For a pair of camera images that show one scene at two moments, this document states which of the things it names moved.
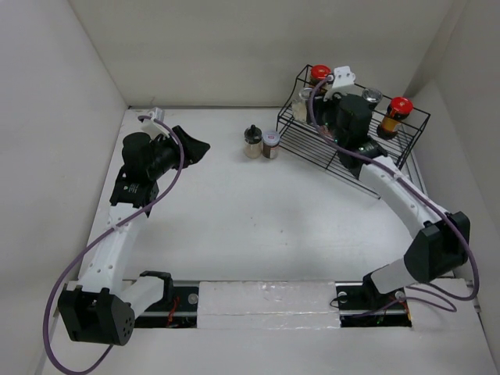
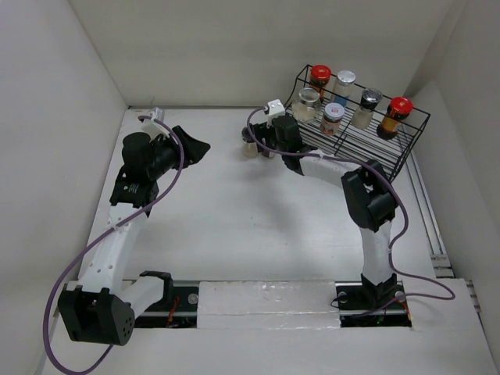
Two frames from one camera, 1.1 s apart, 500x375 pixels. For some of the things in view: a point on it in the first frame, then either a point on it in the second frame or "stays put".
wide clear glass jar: (299, 106) stays put
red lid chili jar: (398, 110) stays put
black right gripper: (319, 105) → (262, 130)
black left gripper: (194, 149) stays put
